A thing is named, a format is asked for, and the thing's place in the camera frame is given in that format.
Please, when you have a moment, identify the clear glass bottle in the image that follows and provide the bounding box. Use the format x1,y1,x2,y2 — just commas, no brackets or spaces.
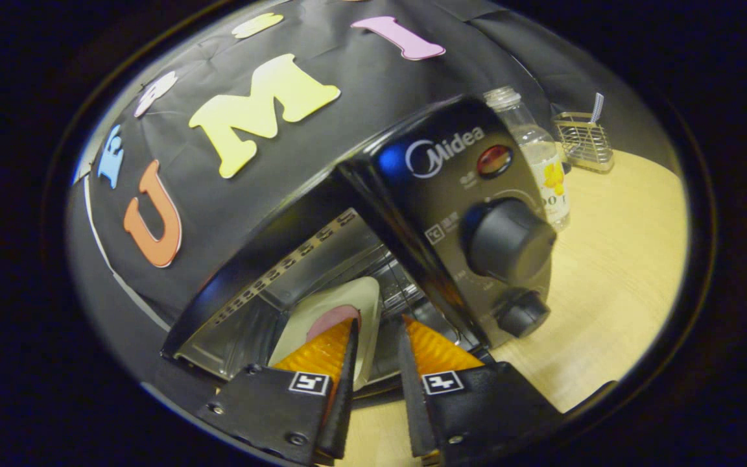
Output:
482,86,572,233

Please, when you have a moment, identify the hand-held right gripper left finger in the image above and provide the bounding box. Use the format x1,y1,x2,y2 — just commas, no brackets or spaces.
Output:
195,317,360,466

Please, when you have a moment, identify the metal wire basket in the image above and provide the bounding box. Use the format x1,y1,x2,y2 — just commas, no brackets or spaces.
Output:
552,112,615,173

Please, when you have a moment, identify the pink ham slice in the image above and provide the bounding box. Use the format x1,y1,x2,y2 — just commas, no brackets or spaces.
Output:
305,305,362,343

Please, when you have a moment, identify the cream square plate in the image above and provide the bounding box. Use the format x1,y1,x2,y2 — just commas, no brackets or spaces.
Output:
268,277,382,390

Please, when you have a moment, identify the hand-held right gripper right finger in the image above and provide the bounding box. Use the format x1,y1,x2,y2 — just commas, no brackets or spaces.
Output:
398,315,565,466

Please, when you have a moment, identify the black electric oven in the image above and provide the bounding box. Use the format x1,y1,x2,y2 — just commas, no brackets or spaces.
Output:
147,96,559,416

